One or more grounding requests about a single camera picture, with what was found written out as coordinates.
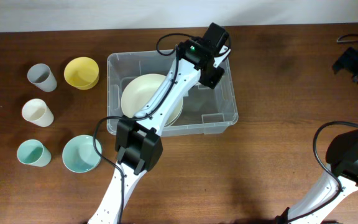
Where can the beige plate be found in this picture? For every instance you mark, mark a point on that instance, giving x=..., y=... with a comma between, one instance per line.
x=139, y=91

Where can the cream plastic cup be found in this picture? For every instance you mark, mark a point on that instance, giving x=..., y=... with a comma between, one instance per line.
x=37, y=112

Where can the mint green plastic cup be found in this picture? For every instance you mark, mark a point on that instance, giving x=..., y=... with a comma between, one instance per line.
x=32, y=152

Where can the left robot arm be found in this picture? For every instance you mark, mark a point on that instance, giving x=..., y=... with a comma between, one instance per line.
x=138, y=139

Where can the grey plastic cup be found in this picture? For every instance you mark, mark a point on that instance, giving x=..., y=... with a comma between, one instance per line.
x=42, y=77

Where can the yellow plastic bowl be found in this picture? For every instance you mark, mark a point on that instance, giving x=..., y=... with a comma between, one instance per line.
x=82, y=73

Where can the mint green plastic bowl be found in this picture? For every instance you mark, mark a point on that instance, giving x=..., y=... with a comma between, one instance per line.
x=79, y=155

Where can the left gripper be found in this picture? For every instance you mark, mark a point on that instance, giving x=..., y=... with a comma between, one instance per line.
x=215, y=80

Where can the clear plastic storage container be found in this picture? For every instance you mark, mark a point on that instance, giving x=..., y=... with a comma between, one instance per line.
x=205, y=110

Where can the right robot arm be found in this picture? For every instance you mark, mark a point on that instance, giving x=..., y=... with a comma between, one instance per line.
x=340, y=176

